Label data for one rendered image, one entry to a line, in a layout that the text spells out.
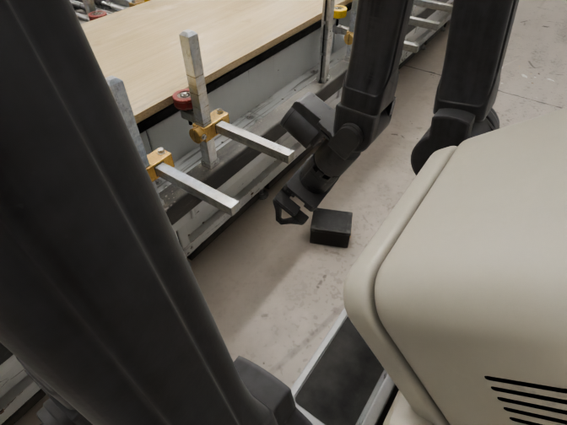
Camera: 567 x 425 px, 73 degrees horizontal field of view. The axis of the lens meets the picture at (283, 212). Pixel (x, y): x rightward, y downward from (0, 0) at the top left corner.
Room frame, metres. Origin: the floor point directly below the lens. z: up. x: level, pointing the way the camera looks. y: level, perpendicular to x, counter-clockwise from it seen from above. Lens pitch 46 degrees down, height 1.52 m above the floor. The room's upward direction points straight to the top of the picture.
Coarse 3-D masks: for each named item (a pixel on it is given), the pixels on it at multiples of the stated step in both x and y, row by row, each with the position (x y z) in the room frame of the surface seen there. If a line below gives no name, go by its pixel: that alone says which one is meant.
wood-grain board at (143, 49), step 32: (160, 0) 2.07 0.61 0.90; (192, 0) 2.07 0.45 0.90; (224, 0) 2.07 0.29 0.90; (256, 0) 2.07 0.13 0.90; (288, 0) 2.07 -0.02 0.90; (320, 0) 2.07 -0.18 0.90; (352, 0) 2.14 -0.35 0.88; (96, 32) 1.66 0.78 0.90; (128, 32) 1.66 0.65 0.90; (160, 32) 1.66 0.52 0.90; (224, 32) 1.66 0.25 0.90; (256, 32) 1.66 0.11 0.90; (288, 32) 1.67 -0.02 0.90; (128, 64) 1.35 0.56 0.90; (160, 64) 1.35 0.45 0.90; (224, 64) 1.35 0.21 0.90; (128, 96) 1.12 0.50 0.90; (160, 96) 1.12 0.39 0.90
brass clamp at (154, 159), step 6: (156, 150) 0.89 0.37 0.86; (150, 156) 0.87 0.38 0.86; (156, 156) 0.87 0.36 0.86; (162, 156) 0.87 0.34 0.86; (168, 156) 0.87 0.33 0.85; (150, 162) 0.84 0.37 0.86; (156, 162) 0.84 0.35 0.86; (162, 162) 0.85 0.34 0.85; (168, 162) 0.87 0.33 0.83; (150, 168) 0.82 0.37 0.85; (150, 174) 0.81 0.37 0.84; (156, 174) 0.83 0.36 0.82
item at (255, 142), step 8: (184, 112) 1.11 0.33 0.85; (192, 112) 1.10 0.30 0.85; (192, 120) 1.09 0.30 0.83; (216, 128) 1.03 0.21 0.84; (224, 128) 1.01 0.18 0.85; (232, 128) 1.01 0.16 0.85; (224, 136) 1.01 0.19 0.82; (232, 136) 0.99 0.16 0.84; (240, 136) 0.97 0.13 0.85; (248, 136) 0.97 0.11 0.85; (256, 136) 0.97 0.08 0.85; (248, 144) 0.96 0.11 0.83; (256, 144) 0.94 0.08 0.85; (264, 144) 0.93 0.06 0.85; (272, 144) 0.93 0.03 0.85; (264, 152) 0.92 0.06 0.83; (272, 152) 0.91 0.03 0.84; (280, 152) 0.89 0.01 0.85; (288, 152) 0.89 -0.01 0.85; (280, 160) 0.89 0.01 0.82; (288, 160) 0.87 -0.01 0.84
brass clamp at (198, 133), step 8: (216, 112) 1.09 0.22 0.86; (224, 112) 1.09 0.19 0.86; (216, 120) 1.04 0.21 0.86; (224, 120) 1.07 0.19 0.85; (192, 128) 1.00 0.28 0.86; (200, 128) 1.00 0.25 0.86; (208, 128) 1.01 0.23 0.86; (192, 136) 0.99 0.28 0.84; (200, 136) 0.98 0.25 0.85; (208, 136) 1.00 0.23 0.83
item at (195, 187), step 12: (156, 168) 0.83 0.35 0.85; (168, 168) 0.82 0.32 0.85; (168, 180) 0.80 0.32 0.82; (180, 180) 0.77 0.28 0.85; (192, 180) 0.77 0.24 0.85; (192, 192) 0.75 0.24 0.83; (204, 192) 0.72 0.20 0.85; (216, 192) 0.72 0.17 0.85; (216, 204) 0.70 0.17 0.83; (228, 204) 0.68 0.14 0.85
